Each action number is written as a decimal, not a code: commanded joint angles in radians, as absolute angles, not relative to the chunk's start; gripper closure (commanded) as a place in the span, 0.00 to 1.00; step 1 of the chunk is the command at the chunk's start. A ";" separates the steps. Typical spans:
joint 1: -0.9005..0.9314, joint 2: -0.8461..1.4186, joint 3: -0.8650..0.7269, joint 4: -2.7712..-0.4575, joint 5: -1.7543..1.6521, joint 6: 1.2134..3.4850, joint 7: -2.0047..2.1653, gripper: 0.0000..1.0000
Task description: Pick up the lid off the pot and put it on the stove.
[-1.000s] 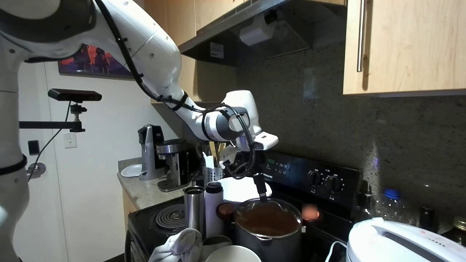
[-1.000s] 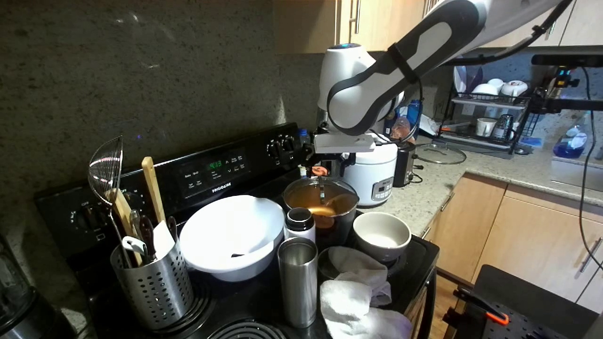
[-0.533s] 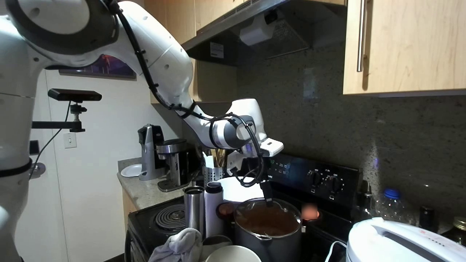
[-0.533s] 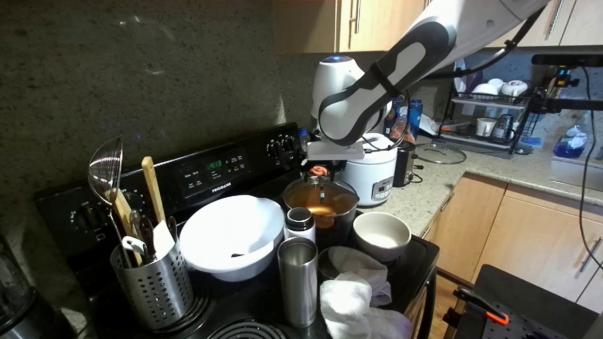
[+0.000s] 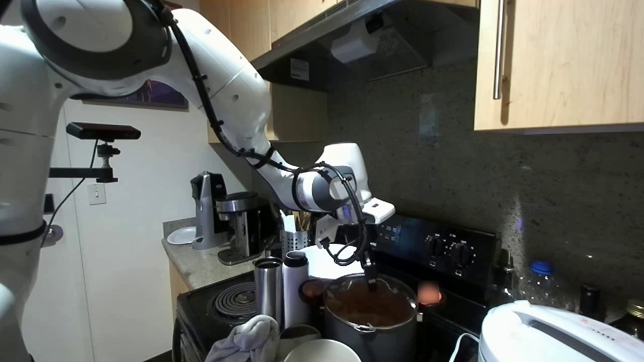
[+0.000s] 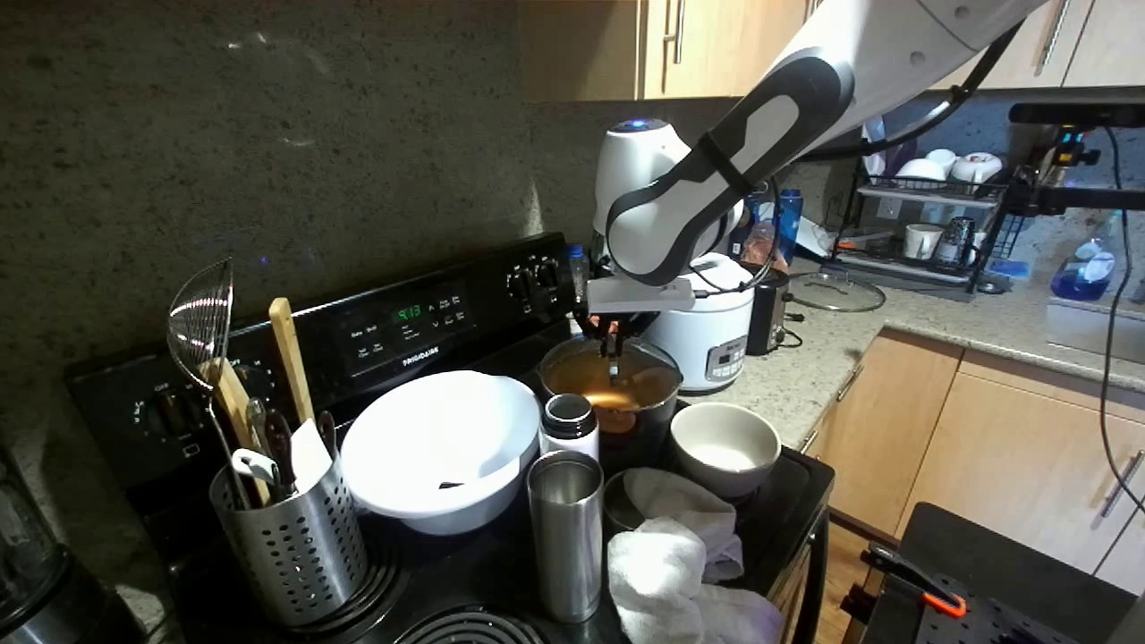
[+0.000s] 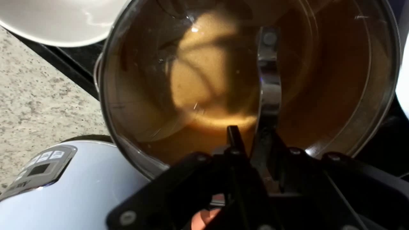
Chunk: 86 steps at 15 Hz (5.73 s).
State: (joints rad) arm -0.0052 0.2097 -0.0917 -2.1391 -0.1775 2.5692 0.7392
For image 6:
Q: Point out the white bottle with black rim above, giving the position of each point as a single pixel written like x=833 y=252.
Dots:
x=570 y=434

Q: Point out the stove knob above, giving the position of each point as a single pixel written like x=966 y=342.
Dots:
x=546 y=271
x=166 y=414
x=259 y=380
x=521 y=284

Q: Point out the steel cooking pot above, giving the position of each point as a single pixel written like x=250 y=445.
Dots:
x=640 y=429

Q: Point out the blender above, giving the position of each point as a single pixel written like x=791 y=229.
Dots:
x=45 y=572

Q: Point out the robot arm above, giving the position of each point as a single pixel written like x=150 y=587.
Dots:
x=662 y=224

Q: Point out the wooden spoon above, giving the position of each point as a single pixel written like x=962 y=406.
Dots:
x=234 y=402

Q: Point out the black electric stove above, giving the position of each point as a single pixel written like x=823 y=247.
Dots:
x=429 y=572

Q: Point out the row of wooden wall cabinets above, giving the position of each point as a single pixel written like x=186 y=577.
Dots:
x=716 y=45

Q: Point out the glass pot lid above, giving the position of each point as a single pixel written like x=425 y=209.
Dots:
x=644 y=380

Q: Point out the black small appliance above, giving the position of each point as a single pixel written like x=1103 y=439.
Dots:
x=767 y=313

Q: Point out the large white mixing bowl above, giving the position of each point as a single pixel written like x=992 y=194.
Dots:
x=429 y=447

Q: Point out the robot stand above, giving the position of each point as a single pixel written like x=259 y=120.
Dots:
x=1002 y=572

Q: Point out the perforated steel utensil holder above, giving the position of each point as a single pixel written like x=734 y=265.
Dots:
x=295 y=555

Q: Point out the white mug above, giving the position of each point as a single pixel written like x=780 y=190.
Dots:
x=921 y=241

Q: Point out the black dish rack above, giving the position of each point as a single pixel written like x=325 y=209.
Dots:
x=930 y=273

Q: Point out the clear plastic water bottle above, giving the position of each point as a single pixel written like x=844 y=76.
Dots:
x=579 y=277

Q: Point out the stainless steel tumbler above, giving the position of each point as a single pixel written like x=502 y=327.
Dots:
x=565 y=546

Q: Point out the glass lid on counter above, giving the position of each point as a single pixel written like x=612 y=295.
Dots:
x=836 y=293

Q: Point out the wooden spatula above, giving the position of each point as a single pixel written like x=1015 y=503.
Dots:
x=291 y=358

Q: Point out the wooden cabinet door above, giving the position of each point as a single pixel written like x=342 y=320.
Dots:
x=1011 y=456

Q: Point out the black and orange clamp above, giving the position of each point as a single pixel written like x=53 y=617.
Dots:
x=921 y=586

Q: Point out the small steel cup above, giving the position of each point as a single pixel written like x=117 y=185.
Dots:
x=617 y=505

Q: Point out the dark patterned mug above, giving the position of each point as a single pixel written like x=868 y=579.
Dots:
x=955 y=241

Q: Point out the small white bowl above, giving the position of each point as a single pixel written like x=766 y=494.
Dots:
x=725 y=447

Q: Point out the sink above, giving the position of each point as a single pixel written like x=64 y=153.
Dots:
x=1096 y=326

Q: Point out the blue soap bottle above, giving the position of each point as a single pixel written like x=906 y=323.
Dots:
x=1082 y=273

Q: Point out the white rice cooker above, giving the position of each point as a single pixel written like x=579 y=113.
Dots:
x=711 y=331

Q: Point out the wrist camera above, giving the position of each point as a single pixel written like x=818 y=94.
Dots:
x=640 y=294

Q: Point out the white spatula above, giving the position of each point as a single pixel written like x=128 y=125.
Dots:
x=309 y=456

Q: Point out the white towel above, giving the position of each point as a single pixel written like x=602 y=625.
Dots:
x=671 y=563

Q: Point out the coil burner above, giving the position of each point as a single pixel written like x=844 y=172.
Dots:
x=470 y=629
x=380 y=572

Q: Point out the camera on mount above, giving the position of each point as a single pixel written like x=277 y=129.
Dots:
x=1073 y=114

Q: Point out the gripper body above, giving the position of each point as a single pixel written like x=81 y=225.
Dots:
x=626 y=324

